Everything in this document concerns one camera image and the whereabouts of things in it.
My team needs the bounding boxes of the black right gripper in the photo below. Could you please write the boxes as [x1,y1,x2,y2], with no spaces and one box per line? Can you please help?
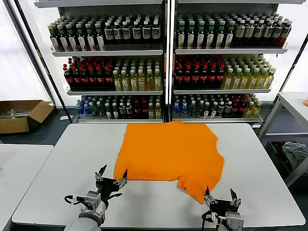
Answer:
[204,186,242,214]

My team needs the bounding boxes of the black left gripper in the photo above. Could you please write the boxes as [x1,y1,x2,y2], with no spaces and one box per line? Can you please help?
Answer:
[94,164,128,200]

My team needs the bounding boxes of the orange t-shirt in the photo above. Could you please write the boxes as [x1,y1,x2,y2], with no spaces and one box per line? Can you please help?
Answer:
[113,121,226,205]

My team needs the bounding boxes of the grey metal shelf board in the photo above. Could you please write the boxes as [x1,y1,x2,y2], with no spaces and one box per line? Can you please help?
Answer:
[175,48,289,55]
[171,117,262,124]
[173,88,272,95]
[73,118,164,124]
[50,49,164,57]
[33,0,164,8]
[66,90,164,96]
[177,0,305,5]

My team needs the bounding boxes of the black storage bin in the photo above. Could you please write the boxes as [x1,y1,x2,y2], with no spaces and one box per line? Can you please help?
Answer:
[266,140,298,180]

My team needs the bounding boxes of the crumpled grey cloth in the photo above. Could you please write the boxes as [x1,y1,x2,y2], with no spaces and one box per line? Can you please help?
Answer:
[282,141,308,173]

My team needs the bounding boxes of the brown cardboard box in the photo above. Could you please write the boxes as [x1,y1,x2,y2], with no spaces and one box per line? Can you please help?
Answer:
[0,100,54,134]

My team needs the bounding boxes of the wrapped metal parts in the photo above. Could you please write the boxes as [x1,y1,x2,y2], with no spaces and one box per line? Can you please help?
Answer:
[9,108,33,119]

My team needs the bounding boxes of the dark tea bottle green cap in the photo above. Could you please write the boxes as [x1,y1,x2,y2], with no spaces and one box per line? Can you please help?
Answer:
[196,20,205,50]
[49,24,60,52]
[66,23,77,51]
[225,20,235,50]
[85,22,96,51]
[76,23,87,51]
[57,23,69,52]
[216,20,226,50]
[177,21,186,50]
[94,22,106,51]
[205,20,216,50]
[186,20,196,50]

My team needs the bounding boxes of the dark bottle white square label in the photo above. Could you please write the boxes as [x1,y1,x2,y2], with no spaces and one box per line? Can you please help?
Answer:
[280,20,293,48]
[141,20,152,50]
[254,20,265,48]
[151,20,161,50]
[271,20,283,48]
[263,20,274,48]
[104,21,114,50]
[131,20,142,50]
[122,21,132,50]
[113,21,123,50]

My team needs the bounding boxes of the grey metal shelf rack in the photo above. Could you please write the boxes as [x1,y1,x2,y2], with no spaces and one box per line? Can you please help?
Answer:
[33,0,169,125]
[169,0,306,128]

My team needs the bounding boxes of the dark bottle beige label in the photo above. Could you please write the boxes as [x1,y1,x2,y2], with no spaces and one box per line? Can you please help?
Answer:
[235,20,246,48]
[244,20,256,48]

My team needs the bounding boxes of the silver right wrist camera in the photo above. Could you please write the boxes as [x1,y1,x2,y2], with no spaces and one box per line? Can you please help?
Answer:
[225,211,244,229]

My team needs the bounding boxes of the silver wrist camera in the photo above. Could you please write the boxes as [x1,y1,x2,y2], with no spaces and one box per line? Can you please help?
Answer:
[225,211,244,229]
[84,191,102,208]

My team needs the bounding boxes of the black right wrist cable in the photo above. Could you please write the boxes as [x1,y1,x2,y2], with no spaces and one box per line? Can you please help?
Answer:
[201,210,226,231]

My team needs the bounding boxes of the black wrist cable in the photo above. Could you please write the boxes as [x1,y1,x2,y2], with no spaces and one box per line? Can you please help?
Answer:
[64,194,85,210]
[201,210,226,231]

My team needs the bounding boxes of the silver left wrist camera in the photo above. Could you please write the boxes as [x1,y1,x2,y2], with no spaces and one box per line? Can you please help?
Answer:
[84,191,102,208]

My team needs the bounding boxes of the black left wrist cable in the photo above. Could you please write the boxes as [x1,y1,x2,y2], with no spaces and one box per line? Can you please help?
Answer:
[64,194,85,210]

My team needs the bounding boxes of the grey metal frame table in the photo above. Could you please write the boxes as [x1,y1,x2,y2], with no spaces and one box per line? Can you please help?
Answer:
[258,91,308,188]

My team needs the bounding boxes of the black window frame post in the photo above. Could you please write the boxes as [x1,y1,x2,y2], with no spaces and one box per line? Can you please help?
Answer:
[6,0,74,123]
[261,31,308,127]

